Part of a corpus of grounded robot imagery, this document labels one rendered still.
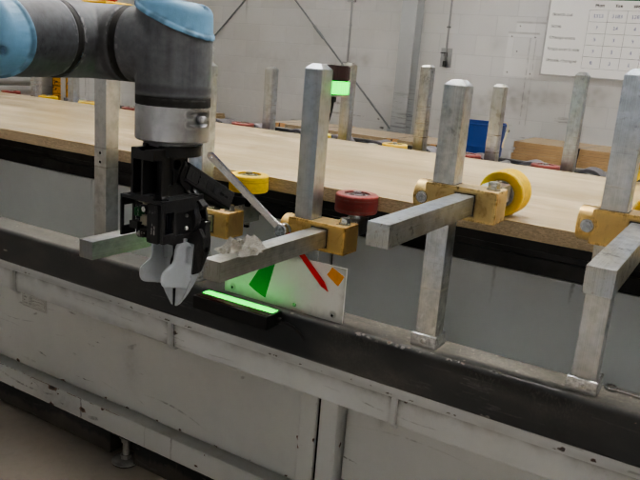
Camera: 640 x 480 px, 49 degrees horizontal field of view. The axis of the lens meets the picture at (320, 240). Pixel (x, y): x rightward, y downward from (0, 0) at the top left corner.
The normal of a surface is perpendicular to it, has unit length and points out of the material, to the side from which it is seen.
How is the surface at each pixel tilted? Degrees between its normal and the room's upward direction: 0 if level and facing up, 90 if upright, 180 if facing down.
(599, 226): 90
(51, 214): 90
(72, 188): 90
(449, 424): 90
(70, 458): 0
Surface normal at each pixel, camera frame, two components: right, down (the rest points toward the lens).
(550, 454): -0.52, 0.17
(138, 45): -0.34, 0.25
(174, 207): 0.85, 0.19
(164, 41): -0.07, 0.24
